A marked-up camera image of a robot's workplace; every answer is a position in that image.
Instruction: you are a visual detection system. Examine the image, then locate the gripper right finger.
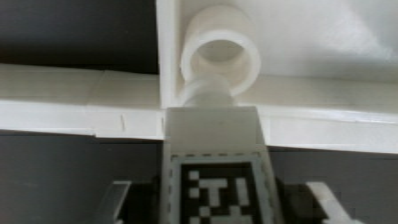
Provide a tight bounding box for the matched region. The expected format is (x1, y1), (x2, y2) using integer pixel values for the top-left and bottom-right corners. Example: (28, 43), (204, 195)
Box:
(305, 182), (364, 224)

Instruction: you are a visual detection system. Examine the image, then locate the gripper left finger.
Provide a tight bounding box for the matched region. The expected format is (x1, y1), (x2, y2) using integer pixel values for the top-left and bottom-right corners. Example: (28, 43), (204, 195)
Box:
(94, 181), (131, 224)

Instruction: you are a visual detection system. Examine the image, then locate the white table leg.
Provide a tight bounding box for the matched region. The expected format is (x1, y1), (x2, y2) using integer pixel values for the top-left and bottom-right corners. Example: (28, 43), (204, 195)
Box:
(160, 74), (284, 224)

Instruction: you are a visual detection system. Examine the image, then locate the white square tabletop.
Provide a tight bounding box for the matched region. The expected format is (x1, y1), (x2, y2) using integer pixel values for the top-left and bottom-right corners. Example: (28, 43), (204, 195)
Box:
(154, 0), (398, 154)

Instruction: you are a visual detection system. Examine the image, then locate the white front fence bar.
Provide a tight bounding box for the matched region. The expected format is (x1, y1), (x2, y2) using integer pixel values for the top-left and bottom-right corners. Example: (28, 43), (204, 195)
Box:
(0, 64), (163, 140)

